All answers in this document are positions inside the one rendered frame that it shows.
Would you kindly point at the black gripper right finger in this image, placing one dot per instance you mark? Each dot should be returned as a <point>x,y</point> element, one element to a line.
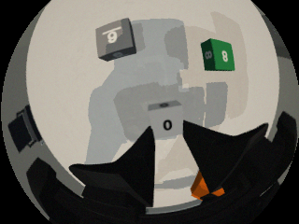
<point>217,154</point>

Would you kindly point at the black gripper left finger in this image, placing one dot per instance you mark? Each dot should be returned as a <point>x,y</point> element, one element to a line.
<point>132,172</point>

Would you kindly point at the green block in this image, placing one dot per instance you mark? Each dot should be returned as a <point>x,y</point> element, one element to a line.
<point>217,55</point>

